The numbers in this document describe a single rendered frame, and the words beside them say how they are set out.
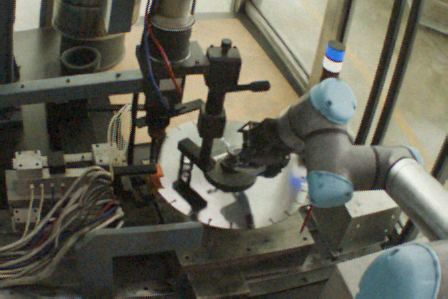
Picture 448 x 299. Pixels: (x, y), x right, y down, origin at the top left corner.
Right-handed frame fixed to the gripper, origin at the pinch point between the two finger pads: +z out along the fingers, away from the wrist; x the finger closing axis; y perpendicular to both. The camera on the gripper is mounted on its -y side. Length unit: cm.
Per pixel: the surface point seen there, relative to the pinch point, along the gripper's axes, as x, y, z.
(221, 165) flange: -1.2, 4.5, 4.0
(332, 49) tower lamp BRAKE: -25.8, -17.9, -8.8
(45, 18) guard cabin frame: -77, 39, 80
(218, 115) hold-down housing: -4.9, 11.7, -11.0
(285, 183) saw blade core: 2.5, -8.2, 1.0
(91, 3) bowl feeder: -55, 29, 33
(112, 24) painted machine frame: -21.2, 32.6, -10.3
